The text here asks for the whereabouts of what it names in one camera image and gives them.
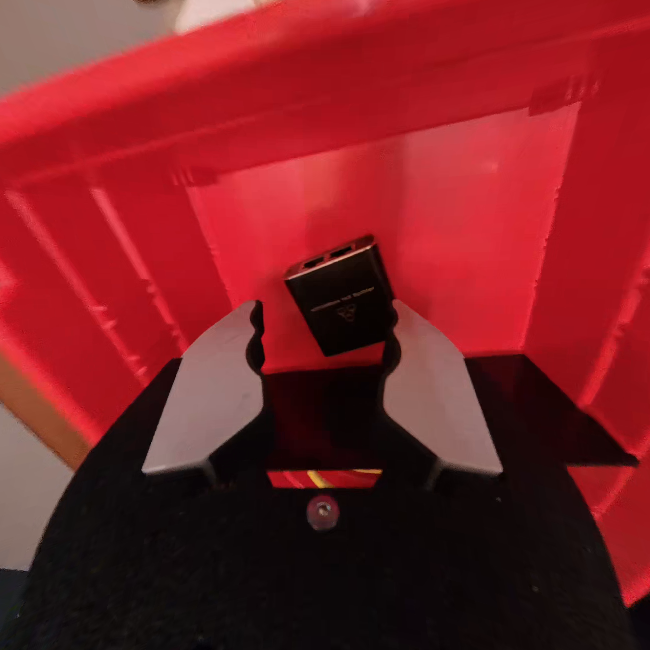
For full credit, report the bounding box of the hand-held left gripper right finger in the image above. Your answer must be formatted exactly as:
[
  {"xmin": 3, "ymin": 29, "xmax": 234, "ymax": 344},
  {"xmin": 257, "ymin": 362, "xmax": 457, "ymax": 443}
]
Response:
[{"xmin": 378, "ymin": 299, "xmax": 504, "ymax": 485}]

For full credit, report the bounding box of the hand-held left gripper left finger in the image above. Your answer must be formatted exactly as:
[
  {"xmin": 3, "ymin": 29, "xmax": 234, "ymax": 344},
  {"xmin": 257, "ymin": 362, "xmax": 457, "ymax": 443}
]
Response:
[{"xmin": 141, "ymin": 300, "xmax": 276, "ymax": 475}]

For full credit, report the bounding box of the yellow ethernet cable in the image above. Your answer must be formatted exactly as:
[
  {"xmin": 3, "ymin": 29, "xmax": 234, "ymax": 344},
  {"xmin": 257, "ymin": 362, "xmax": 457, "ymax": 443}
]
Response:
[{"xmin": 306, "ymin": 468, "xmax": 383, "ymax": 489}]

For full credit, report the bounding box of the black network switch box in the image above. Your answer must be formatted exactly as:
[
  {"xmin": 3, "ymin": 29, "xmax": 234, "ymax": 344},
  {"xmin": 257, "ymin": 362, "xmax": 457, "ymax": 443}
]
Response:
[{"xmin": 283, "ymin": 235, "xmax": 396, "ymax": 358}]

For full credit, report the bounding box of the red plastic bin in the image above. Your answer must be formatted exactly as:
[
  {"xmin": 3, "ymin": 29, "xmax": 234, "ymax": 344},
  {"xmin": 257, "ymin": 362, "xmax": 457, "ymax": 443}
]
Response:
[{"xmin": 0, "ymin": 0, "xmax": 650, "ymax": 607}]

